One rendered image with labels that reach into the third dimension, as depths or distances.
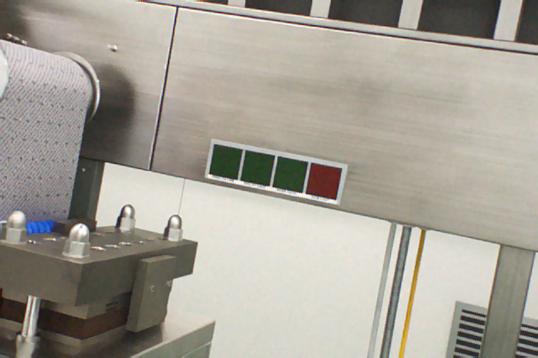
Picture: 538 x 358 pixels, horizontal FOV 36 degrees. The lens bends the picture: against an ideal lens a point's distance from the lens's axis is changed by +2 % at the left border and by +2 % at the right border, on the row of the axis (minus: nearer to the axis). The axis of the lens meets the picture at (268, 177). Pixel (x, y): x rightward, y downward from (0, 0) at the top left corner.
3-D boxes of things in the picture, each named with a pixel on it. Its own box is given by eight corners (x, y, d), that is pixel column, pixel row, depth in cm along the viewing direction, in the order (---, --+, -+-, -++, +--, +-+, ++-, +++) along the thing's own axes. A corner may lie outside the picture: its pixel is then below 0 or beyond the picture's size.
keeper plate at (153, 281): (124, 329, 127) (138, 259, 126) (154, 318, 136) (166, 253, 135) (139, 333, 126) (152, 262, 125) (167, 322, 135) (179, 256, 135)
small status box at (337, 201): (203, 177, 144) (211, 139, 143) (205, 177, 144) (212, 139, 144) (340, 205, 136) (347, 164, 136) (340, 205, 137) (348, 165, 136)
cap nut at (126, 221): (110, 227, 147) (115, 202, 147) (120, 226, 151) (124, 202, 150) (129, 231, 146) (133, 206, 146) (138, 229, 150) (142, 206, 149)
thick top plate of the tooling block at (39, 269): (-27, 281, 115) (-19, 239, 115) (114, 255, 153) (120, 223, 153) (74, 307, 111) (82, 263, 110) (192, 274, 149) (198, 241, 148)
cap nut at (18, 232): (-7, 239, 116) (-1, 208, 116) (9, 238, 119) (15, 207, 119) (16, 245, 115) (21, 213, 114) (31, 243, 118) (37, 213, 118)
